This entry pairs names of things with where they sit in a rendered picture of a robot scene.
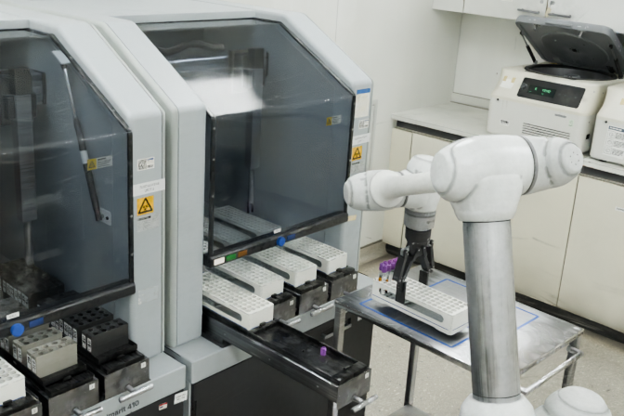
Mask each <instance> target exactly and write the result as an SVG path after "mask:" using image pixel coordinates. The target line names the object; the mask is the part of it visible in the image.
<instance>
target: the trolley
mask: <svg viewBox="0 0 624 416"><path fill-rule="evenodd" d="M421 269H422V266H421V265H419V266H416V267H414V268H411V269H410V270H409V273H408V275H407V277H408V278H410V279H412V280H416V281H418V282H419V275H420V270H421ZM431 269H433V272H432V273H430V272H429V278H428V286H429V287H431V288H433V289H436V290H438V291H440V292H442V293H445V294H447V295H450V296H452V297H454V298H456V299H459V300H461V301H463V302H465V303H467V294H466V281H465V280H462V279H458V278H456V277H454V276H451V275H450V274H447V273H445V272H442V271H440V270H437V269H435V268H431ZM422 270H423V269H422ZM371 293H372V285H370V286H368V287H365V288H363V289H360V290H358V291H355V292H351V293H350V294H348V295H345V296H343V297H340V298H338V299H335V300H334V305H335V315H334V328H333V340H332V347H333V348H335V349H337V350H338V351H340V352H342V353H343V342H344V331H345V311H347V312H349V313H351V314H353V315H355V316H357V317H359V318H362V319H365V320H367V321H368V322H370V323H372V324H374V325H376V326H378V327H380V328H382V329H384V330H386V331H388V332H391V333H393V334H394V335H396V336H398V337H400V338H402V339H404V340H406V341H408V342H410V349H409V365H408V373H407V381H406V390H405V399H404V407H402V408H400V409H398V410H396V411H395V412H393V413H391V414H390V415H388V416H431V415H429V414H428V413H426V412H424V411H422V410H420V409H418V408H416V407H414V406H412V405H413V397H414V388H415V380H416V372H417V364H418V356H419V347H421V348H423V349H425V350H427V351H429V352H431V353H433V354H435V355H437V356H439V357H441V358H443V359H445V360H447V361H449V362H451V363H453V364H455V365H457V366H459V367H461V368H463V369H466V370H468V371H471V358H470V342H469V326H468V327H466V328H464V329H463V330H461V331H458V332H456V333H454V334H452V335H447V334H445V333H443V332H442V331H439V330H437V329H436V328H435V327H433V326H430V325H428V324H426V323H424V322H422V321H420V320H418V319H416V318H413V317H411V316H409V315H407V314H405V313H403V312H401V311H399V310H397V309H395V308H393V307H391V306H389V305H386V304H382V303H380V302H378V301H376V300H374V299H372V298H371ZM515 307H516V323H517V340H518V356H519V372H520V376H521V375H522V374H524V373H525V372H527V371H529V370H530V369H532V368H533V367H535V366H536V365H538V364H539V363H541V361H543V360H544V359H546V358H548V357H549V356H551V355H552V354H554V353H555V352H557V351H558V350H560V349H561V348H563V347H565V346H566V345H568V344H569V346H568V347H567V348H566V351H568V352H567V357H566V362H564V363H563V364H561V365H560V366H558V367H557V368H555V369H554V370H552V371H551V372H549V373H548V374H546V375H545V376H543V377H542V378H541V379H539V380H538V381H536V382H535V383H533V384H532V385H530V386H529V387H528V388H527V389H525V388H524V387H522V386H520V388H521V394H523V395H525V396H527V395H528V394H529V393H531V392H532V391H534V390H535V389H537V388H538V387H539V386H541V385H542V384H544V383H546V382H547V381H548V380H550V379H551V378H552V377H553V376H555V375H556V374H557V373H559V372H560V371H562V370H565V372H564V378H563V382H562V388H565V387H568V386H573V381H574V376H575V370H576V366H577V360H578V359H579V358H581V357H582V356H583V355H584V352H583V351H581V350H579V346H580V341H581V335H582V334H583V332H584V329H583V328H580V327H579V326H576V325H574V324H571V323H569V322H566V321H564V320H561V319H559V318H556V317H553V316H551V315H548V314H546V313H543V312H541V311H538V310H537V309H535V308H532V307H530V306H527V305H523V304H521V303H518V302H516V301H515ZM337 412H338V410H336V403H334V402H332V401H330V400H328V412H327V416H337Z"/></svg>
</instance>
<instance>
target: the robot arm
mask: <svg viewBox="0 0 624 416"><path fill-rule="evenodd" d="M582 165H583V155H582V153H581V151H580V149H579V147H578V146H577V145H576V144H575V143H573V142H572V141H569V140H567V139H564V138H560V137H550V138H546V137H544V136H510V135H504V134H499V135H482V136H469V137H467V138H463V139H460V140H457V141H454V142H452V143H450V144H448V145H447V146H445V147H443V148H442V149H441V150H440V151H439V152H437V153H436V154H435V156H434V157H433V156H430V155H414V156H413V157H412V158H411V159H410V161H409V163H408V165H407V170H403V171H399V172H393V171H390V170H372V171H368V172H365V173H359V174H356V175H352V176H351V177H349V178H348V179H347V180H346V182H345V183H344V200H345V202H346V203H347V204H348V205H349V206H350V207H351V208H353V209H356V210H359V211H387V210H392V209H394V208H398V207H405V213H404V225H405V226H406V228H405V239H406V240H407V245H406V247H405V248H401V247H400V248H399V250H398V258H397V261H396V267H395V271H394V274H393V278H392V280H395V281H396V301H397V302H399V303H400V304H405V295H406V287H407V282H406V281H405V279H406V277H407V275H408V273H409V271H410V267H411V265H412V263H413V262H414V261H415V259H416V258H417V257H419V260H420V263H421V266H422V269H421V270H420V275H419V282H420V283H422V284H424V285H426V286H428V278H429V272H430V273H432V272H433V269H431V268H434V267H435V260H434V248H433V246H434V241H433V240H431V231H432V228H433V227H434V226H435V220H436V207H437V204H438V202H439V199H440V197H441V198H443V199H444V200H445V201H448V202H450V204H451V206H452V208H453V210H454V214H455V215H456V217H457V218H458V220H459V221H462V233H463V249H464V264H465V280H466V294H467V309H468V325H469V342H470V358H471V374H472V390H473V393H471V394H470V395H469V396H468V397H467V398H465V400H464V401H463V402H462V404H461V410H460V414H459V416H612V414H611V411H610V409H609V408H608V407H607V406H606V404H605V401H604V400H603V399H602V398H601V397H600V396H599V395H598V394H596V393H594V392H593V391H592V390H589V389H587V388H583V387H579V386H568V387H565V388H560V389H558V390H556V391H555V392H553V393H552V394H551V395H549V396H548V397H547V398H546V399H545V402H544V405H541V406H539V407H538V408H536V409H533V406H532V405H531V403H530V402H529V401H528V400H527V399H526V398H525V397H524V396H523V395H522V394H521V388H520V372H519V356H518V340H517V323H516V307H515V290H514V259H513V242H512V226H511V219H512V218H514V215H515V213H516V210H517V205H518V203H519V200H520V197H521V196H523V195H527V194H532V193H536V192H540V191H543V190H546V189H553V188H558V187H562V186H563V185H565V184H567V183H569V182H570V181H572V180H573V179H574V178H575V177H576V176H577V175H578V174H579V173H580V171H581V167H582ZM408 255H409V256H410V257H412V258H410V257H408ZM429 262H430V263H431V264H430V263H429Z"/></svg>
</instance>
